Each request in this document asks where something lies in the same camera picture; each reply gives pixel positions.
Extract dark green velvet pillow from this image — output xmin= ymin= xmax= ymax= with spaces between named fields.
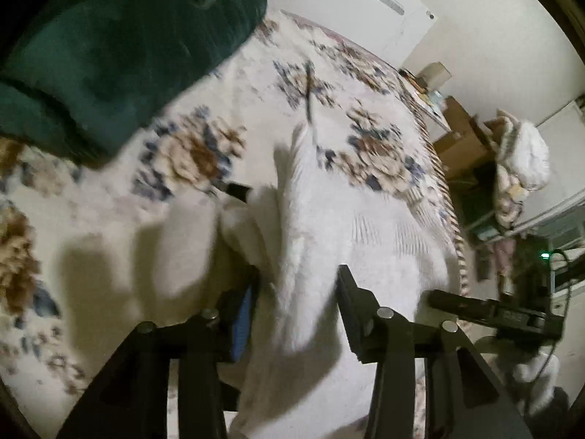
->
xmin=1 ymin=0 xmax=268 ymax=166

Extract white dotted knit garment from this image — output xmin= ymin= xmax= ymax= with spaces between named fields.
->
xmin=221 ymin=123 xmax=460 ymax=438

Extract pile of white fluffy clothes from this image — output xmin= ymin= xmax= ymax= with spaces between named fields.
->
xmin=486 ymin=109 xmax=550 ymax=230

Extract floral fleece bed blanket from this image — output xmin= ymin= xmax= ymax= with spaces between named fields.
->
xmin=1 ymin=11 xmax=462 ymax=438

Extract brown cardboard boxes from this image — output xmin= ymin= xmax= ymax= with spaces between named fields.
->
xmin=433 ymin=96 xmax=495 ymax=180

